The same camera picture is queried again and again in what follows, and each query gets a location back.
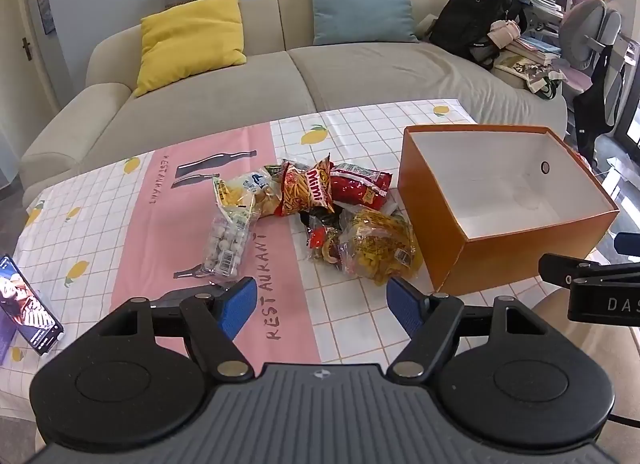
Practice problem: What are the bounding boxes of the orange cardboard box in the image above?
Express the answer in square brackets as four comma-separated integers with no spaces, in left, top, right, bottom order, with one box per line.
[397,125,621,295]

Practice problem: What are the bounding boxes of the stack of books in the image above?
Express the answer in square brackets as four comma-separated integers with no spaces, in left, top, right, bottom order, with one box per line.
[505,34,563,64]

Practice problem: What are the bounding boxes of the smartphone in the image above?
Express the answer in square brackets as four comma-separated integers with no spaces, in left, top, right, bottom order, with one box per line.
[0,255,65,357]

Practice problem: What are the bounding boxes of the papers on floor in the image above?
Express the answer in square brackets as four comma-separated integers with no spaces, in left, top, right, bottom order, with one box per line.
[602,156,636,179]

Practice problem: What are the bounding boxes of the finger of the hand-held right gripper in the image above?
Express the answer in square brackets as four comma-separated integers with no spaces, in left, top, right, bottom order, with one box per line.
[539,253,640,289]
[614,231,640,259]

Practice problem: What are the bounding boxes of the black backpack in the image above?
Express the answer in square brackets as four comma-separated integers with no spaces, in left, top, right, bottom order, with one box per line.
[429,0,528,69]

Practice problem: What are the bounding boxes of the yellow white snack bag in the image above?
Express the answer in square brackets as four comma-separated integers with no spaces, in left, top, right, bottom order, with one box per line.
[213,171,283,219]

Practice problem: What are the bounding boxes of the yellow pillow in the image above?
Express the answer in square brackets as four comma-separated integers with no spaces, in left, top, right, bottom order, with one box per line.
[132,0,247,97]

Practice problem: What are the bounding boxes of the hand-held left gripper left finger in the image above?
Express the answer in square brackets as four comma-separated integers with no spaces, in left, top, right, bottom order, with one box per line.
[95,276,258,381]

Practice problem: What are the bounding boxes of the beige sofa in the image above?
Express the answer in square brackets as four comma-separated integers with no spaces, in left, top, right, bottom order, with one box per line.
[20,0,568,195]

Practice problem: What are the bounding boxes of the red snack bag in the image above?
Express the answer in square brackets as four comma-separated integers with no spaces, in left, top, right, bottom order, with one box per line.
[330,163,392,212]

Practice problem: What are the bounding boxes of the striped red chips bag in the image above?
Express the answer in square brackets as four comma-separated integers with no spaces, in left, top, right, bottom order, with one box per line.
[276,155,336,217]

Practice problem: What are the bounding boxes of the printed tote bag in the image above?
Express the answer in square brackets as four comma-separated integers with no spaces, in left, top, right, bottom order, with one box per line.
[492,54,566,99]

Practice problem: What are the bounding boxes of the glass balcony door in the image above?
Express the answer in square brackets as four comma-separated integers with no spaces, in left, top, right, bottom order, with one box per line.
[615,34,640,149]

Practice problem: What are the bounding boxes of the white ball candy bag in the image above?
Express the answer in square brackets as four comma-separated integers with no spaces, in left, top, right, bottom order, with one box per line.
[199,211,256,279]

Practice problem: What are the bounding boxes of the blue pillow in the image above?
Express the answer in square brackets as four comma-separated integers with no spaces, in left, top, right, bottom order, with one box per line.
[308,0,420,47]

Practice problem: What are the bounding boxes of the beige folded clothing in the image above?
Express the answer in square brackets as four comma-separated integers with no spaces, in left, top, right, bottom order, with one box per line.
[487,20,521,49]

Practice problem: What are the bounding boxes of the small dark snack packet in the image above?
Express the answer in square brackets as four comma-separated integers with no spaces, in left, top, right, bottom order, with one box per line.
[300,211,346,265]

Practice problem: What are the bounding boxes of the grey desk chair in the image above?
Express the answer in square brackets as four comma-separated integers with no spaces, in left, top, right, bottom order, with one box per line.
[557,0,623,94]

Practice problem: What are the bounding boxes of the black hanging garment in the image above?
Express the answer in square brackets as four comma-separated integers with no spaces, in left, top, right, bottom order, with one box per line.
[572,44,626,145]

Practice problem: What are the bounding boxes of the framed wall picture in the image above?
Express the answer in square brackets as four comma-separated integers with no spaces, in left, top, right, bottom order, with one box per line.
[35,0,56,35]

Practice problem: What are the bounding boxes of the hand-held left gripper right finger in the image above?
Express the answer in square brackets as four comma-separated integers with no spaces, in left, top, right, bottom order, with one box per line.
[386,276,551,380]

